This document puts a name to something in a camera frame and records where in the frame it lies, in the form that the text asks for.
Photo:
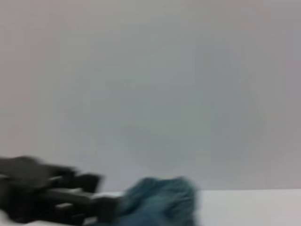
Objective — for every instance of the blue denim shorts with embroidery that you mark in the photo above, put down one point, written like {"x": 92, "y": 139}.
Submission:
{"x": 160, "y": 202}

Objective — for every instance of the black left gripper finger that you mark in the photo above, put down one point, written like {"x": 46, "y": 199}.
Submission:
{"x": 101, "y": 207}
{"x": 90, "y": 181}

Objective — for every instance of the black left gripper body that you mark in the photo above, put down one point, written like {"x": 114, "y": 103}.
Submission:
{"x": 28, "y": 188}

